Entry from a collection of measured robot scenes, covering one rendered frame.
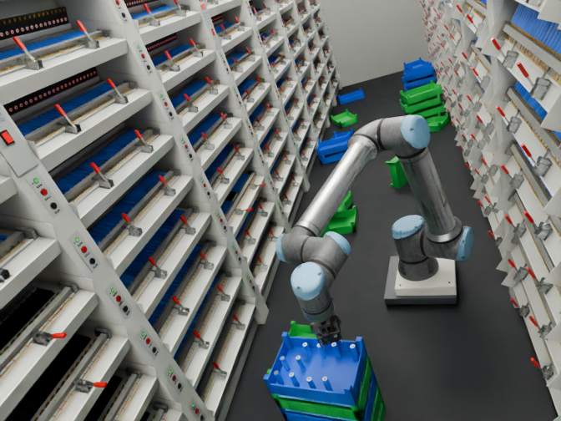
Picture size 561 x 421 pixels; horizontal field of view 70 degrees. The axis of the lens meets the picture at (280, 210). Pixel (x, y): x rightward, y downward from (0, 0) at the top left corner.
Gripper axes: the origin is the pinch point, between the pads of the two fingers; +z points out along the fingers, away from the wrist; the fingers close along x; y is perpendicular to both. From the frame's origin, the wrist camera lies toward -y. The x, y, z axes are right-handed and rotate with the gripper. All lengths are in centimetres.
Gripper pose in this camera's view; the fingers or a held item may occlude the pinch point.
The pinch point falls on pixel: (330, 337)
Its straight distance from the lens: 139.2
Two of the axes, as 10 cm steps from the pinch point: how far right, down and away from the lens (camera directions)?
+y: 2.1, 6.4, -7.4
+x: 9.4, -3.4, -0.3
